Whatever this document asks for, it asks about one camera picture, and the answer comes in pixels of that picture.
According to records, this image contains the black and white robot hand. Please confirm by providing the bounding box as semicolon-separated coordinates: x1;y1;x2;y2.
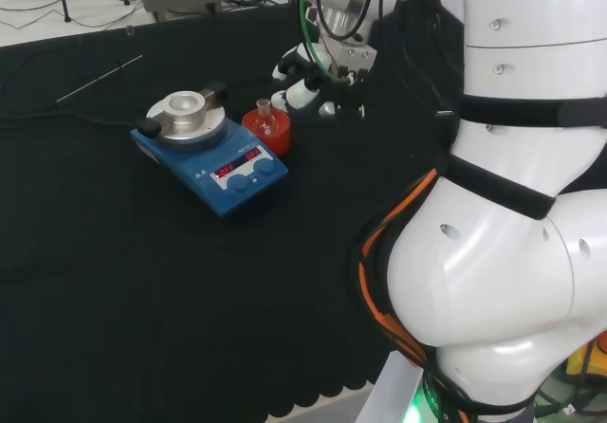
270;43;368;120

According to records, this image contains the clear glass round-bottom flask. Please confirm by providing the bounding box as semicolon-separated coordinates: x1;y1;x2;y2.
253;99;279;138

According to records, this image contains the blue heater with steel plate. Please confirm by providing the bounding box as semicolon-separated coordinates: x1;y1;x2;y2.
130;80;289;219

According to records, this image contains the thin metal probe rod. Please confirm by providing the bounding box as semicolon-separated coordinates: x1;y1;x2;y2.
55;54;144;105

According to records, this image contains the black cloth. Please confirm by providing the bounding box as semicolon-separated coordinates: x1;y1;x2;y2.
0;3;469;423

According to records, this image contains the yellow stop button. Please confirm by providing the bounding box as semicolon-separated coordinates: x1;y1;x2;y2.
565;340;607;387

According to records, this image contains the orange flask support ring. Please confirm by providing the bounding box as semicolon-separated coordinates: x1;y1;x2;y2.
241;108;293;156

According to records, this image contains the orange cable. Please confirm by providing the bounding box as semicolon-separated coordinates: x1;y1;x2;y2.
358;168;440;365

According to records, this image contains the black heater power cable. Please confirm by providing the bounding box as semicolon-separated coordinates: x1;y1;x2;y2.
0;108;139;128

